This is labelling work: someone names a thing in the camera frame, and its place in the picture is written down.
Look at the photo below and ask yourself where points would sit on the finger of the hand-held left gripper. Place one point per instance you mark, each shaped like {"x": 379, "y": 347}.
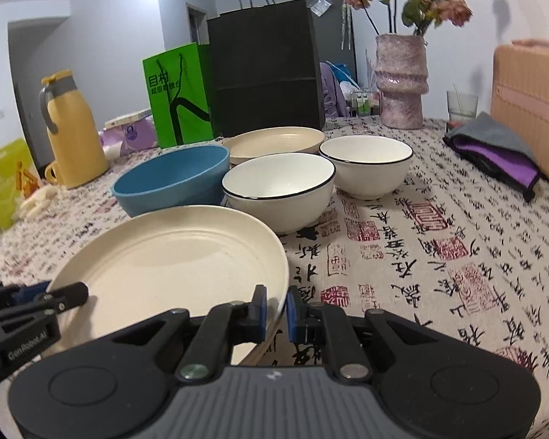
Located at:
{"x": 32, "y": 291}
{"x": 27, "y": 345}

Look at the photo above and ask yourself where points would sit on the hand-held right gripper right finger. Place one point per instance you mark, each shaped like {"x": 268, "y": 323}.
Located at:
{"x": 291, "y": 314}

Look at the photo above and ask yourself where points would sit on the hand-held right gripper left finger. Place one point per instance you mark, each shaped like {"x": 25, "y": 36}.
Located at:
{"x": 264, "y": 315}

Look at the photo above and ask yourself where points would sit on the large cream plate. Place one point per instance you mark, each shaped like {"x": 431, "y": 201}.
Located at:
{"x": 164, "y": 256}

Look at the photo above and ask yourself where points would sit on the white bowl black rim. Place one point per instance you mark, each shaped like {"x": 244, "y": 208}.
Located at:
{"x": 366, "y": 169}
{"x": 279, "y": 192}

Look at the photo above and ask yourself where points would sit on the blue bowl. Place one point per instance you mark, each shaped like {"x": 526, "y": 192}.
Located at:
{"x": 164, "y": 183}

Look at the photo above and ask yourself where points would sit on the medium cream plate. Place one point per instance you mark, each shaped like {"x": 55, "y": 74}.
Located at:
{"x": 274, "y": 141}

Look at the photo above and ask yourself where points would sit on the white rubber gloves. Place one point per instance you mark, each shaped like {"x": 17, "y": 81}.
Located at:
{"x": 39, "y": 199}

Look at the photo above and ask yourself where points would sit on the yellow-green snack box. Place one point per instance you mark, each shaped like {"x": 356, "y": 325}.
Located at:
{"x": 4, "y": 183}

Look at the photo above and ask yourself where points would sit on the yellow mug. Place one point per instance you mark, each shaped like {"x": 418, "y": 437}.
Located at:
{"x": 51, "y": 173}

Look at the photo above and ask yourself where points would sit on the printed tablecloth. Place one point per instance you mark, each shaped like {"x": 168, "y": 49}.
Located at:
{"x": 439, "y": 260}

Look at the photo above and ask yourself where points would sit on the yellow thermos jug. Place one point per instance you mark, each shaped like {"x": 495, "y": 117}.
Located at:
{"x": 75, "y": 137}

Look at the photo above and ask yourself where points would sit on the purple tissue pack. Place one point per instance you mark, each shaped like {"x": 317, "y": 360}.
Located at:
{"x": 128, "y": 139}

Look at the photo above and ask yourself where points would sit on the flat white box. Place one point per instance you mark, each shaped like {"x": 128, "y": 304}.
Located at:
{"x": 128, "y": 119}

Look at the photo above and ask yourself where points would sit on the small bottles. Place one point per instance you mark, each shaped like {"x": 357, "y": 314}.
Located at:
{"x": 363, "y": 103}

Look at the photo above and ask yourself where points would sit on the purple cloth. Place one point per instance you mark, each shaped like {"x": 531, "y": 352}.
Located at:
{"x": 331, "y": 91}

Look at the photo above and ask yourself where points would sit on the green paper bag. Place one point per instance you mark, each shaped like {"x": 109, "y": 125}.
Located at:
{"x": 174, "y": 100}

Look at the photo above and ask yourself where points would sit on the black paper bag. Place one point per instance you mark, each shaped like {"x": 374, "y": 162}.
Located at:
{"x": 265, "y": 68}

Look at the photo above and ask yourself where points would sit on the pink textured vase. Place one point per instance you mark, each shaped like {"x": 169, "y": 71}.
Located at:
{"x": 400, "y": 82}

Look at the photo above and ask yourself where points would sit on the clear drinking glass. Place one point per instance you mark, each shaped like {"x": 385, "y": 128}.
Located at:
{"x": 462, "y": 105}

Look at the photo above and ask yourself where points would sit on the grey refrigerator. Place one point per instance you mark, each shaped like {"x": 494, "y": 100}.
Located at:
{"x": 336, "y": 32}

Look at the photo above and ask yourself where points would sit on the grey interior door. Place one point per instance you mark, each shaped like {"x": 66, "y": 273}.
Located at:
{"x": 196, "y": 25}

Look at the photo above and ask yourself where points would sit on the plastic packet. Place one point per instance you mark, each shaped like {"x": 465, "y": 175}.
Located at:
{"x": 321, "y": 7}

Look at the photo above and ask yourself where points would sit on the pink hard case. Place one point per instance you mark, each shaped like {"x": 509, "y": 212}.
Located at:
{"x": 535, "y": 100}

